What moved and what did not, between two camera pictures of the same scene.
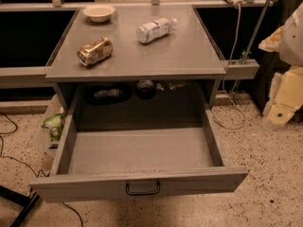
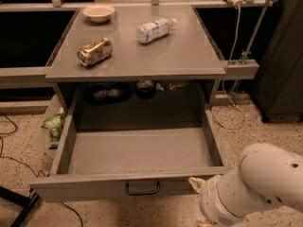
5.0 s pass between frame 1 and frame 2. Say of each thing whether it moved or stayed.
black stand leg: stayed
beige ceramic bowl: stayed
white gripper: moved
